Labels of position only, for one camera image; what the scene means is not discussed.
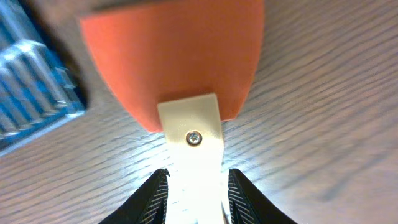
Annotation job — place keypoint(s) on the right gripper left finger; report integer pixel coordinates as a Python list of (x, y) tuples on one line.
[(147, 205)]

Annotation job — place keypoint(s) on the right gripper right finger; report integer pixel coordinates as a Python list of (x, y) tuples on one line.
[(248, 205)]

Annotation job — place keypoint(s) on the orange scraper wooden handle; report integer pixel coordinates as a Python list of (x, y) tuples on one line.
[(181, 68)]

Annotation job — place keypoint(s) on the blue screwdriver set case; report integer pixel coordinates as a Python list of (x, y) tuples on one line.
[(38, 93)]

